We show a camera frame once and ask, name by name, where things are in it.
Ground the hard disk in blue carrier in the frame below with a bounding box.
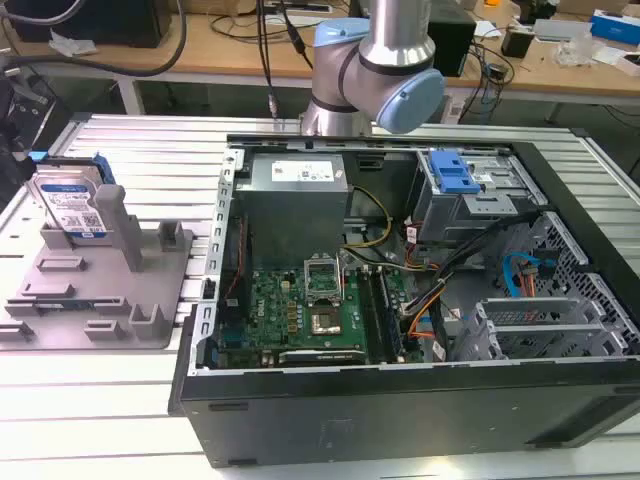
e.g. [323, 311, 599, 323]
[25, 153, 117, 247]

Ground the black box on desk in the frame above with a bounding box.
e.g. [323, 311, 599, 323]
[427, 6, 477, 78]

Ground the grey thick cable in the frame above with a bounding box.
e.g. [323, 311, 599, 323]
[0, 0, 188, 78]

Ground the green motherboard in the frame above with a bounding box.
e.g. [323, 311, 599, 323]
[215, 259, 426, 370]

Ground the black cable with connector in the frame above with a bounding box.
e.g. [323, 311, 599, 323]
[255, 0, 315, 123]

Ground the silver expansion slot bracket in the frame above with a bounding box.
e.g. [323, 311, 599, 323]
[478, 297, 576, 322]
[488, 322, 621, 351]

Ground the black RAM slot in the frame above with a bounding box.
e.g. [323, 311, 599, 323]
[375, 266, 404, 359]
[358, 267, 390, 365]

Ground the grey power supply unit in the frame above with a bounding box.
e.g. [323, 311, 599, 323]
[233, 152, 349, 271]

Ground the blue SATA wire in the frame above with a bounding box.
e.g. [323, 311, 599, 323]
[501, 252, 556, 304]

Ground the black sleeved cable bundle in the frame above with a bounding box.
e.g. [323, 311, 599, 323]
[399, 209, 551, 321]

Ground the grey parts rack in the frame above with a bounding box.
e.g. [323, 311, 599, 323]
[0, 183, 197, 351]

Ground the black open PC case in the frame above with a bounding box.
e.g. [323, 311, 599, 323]
[167, 132, 640, 469]

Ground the blue cardboard box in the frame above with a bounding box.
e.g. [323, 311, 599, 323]
[588, 7, 640, 44]

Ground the CPU socket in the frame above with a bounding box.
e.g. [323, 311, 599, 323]
[308, 308, 344, 337]

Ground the wooden desk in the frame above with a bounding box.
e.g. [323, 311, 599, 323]
[0, 0, 640, 107]

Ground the metal socket cover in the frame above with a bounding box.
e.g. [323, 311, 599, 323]
[302, 253, 346, 307]

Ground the black expansion slot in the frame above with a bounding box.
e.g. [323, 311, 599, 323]
[277, 349, 367, 366]

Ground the small black cube device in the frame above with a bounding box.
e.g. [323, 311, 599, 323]
[500, 25, 536, 58]

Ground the black equipment box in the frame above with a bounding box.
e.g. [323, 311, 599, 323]
[9, 0, 174, 49]

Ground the silver disk bay cage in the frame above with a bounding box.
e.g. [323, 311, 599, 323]
[405, 148, 549, 246]

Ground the orange wire bundle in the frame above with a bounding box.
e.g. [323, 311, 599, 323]
[518, 264, 541, 305]

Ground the blue disk bay latch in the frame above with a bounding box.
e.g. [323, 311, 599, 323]
[429, 149, 481, 194]

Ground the yellow black power wire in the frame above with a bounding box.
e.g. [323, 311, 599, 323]
[344, 185, 393, 249]

